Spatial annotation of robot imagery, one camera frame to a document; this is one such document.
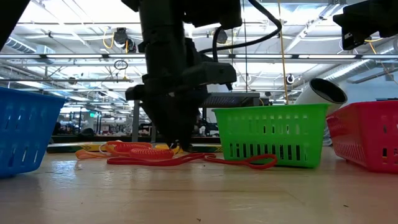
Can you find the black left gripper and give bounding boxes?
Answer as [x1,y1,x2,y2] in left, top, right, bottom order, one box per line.
[126,39,209,149]

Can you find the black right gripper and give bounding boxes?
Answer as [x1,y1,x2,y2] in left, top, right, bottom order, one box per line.
[332,0,398,51]

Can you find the tan rubber band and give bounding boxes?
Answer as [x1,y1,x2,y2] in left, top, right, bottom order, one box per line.
[364,37,398,85]

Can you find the yellow coil wrist keychain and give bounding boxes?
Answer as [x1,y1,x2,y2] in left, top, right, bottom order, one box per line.
[154,143,185,156]

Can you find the red coil wrist keychain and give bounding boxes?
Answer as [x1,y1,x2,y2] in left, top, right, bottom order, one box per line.
[128,147,175,161]

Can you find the red rubber band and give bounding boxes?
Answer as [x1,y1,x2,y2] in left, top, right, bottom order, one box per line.
[106,152,279,170]

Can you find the orange coil wrist keychain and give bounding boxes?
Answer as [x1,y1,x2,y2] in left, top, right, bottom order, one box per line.
[104,141,154,154]

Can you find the green plastic basket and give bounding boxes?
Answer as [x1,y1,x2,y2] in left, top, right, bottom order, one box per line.
[212,103,331,169]

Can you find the red plastic basket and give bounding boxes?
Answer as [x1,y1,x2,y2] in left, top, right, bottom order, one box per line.
[325,100,398,174]

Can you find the blue plastic basket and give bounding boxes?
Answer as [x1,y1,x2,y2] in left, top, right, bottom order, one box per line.
[0,86,68,180]

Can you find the black background robot station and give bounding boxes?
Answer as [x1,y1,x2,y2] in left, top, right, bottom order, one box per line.
[194,107,218,138]

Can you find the yellow packet with string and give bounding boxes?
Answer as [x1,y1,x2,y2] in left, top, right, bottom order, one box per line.
[183,143,223,154]

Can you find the silver ventilation duct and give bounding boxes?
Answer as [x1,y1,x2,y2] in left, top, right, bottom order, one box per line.
[320,37,398,85]

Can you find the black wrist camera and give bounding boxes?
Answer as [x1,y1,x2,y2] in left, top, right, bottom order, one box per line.
[198,61,238,91]

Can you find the black hanging cable ring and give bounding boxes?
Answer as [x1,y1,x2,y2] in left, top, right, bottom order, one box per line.
[113,59,129,72]

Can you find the yellow hanging cord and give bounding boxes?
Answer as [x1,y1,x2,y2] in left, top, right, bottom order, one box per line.
[277,0,291,105]

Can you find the black ceiling cable reel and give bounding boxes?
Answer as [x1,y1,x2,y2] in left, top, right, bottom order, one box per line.
[112,27,137,54]
[214,27,230,46]

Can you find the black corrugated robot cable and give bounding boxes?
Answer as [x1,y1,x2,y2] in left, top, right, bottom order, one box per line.
[198,0,283,63]

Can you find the black hanging cable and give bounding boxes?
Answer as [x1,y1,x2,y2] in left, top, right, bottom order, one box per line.
[242,0,249,93]

